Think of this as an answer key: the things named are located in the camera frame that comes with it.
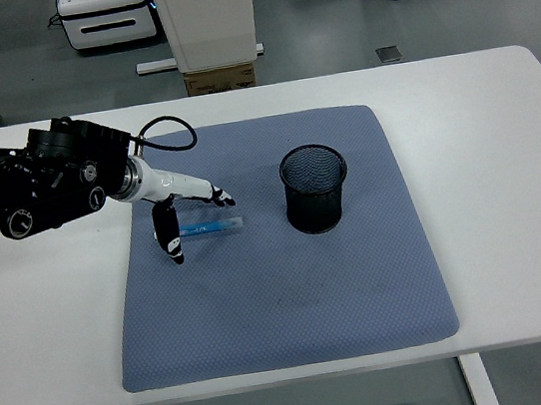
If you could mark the brown cardboard box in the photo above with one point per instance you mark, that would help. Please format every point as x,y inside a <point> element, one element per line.
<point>218,80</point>

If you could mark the white table leg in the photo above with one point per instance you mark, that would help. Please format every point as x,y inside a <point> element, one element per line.
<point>480,384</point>

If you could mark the blue marker with clear cap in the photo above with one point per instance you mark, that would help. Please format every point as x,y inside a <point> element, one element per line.
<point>213,226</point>

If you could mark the white machine pedestal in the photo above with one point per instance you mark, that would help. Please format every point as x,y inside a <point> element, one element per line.
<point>209,19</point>

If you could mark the blue-grey textured mat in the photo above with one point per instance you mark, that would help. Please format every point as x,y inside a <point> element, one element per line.
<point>264,304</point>

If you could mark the black mesh pen holder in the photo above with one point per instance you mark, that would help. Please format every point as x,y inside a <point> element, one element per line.
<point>317,211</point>

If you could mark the white black mobile robot base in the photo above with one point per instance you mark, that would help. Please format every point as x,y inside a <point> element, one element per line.
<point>108,14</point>

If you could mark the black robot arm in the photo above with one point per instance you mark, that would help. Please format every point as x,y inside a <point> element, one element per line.
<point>46,183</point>

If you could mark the white floor bar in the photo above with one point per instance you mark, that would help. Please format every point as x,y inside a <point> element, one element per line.
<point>155,66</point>

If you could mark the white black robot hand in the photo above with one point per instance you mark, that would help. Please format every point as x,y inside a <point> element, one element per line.
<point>167,182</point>

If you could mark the grey metal floor plate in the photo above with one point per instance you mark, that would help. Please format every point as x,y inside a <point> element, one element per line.
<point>390,54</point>

